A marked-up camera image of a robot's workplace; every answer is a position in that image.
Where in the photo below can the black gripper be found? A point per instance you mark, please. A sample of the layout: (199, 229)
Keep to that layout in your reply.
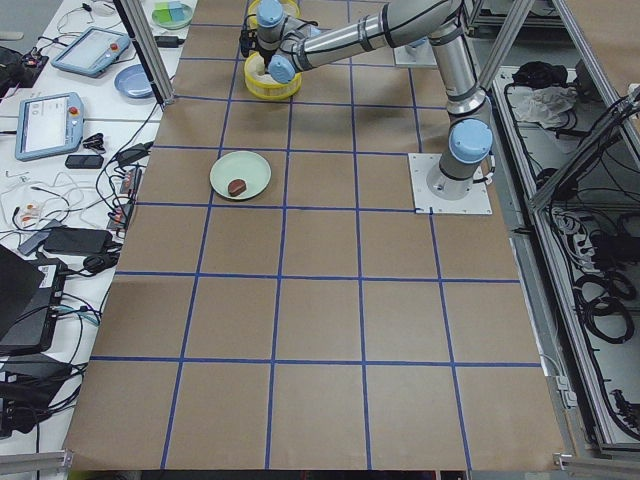
(263, 56)

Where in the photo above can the white steamed bun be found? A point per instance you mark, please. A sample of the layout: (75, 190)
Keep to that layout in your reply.
(257, 69)

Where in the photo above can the yellow bamboo steamer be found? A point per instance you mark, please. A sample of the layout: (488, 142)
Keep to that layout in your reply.
(270, 90)
(289, 7)

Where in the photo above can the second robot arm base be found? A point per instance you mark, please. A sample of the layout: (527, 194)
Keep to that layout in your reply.
(420, 47)

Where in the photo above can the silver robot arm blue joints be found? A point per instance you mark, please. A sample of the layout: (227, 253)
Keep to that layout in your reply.
(299, 46)

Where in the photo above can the blue sponge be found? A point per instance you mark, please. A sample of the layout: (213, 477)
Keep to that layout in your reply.
(175, 11)

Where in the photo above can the green glass bowl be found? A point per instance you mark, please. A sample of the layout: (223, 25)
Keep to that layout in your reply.
(188, 15)

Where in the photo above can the black power adapter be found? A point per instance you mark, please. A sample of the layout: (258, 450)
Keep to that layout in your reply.
(168, 41)

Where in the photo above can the green sponge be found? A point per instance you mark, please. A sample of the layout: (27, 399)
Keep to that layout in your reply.
(161, 13)

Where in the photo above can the pale green plate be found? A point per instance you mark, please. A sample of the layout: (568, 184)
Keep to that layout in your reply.
(254, 169)

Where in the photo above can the brown bun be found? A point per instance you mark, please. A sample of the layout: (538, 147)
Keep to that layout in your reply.
(236, 187)

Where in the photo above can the blue plate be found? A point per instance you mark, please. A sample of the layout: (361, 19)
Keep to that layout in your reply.
(132, 82)

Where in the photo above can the far teach pendant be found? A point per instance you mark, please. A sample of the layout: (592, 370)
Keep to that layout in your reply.
(94, 51)

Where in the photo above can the teach pendant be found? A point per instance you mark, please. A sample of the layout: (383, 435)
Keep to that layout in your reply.
(49, 126)
(94, 51)

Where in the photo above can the near teach pendant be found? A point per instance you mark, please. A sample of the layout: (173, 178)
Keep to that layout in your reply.
(49, 126)

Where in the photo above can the black power brick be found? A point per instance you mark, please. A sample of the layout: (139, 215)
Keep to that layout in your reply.
(77, 241)

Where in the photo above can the white crumpled cloth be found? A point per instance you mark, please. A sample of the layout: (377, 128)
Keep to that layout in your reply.
(547, 107)

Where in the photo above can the black laptop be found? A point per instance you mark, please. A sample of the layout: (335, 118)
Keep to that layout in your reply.
(31, 291)

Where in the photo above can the aluminium frame post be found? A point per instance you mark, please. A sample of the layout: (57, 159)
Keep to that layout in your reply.
(137, 27)

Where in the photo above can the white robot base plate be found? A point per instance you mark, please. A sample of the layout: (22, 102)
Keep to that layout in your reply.
(434, 193)

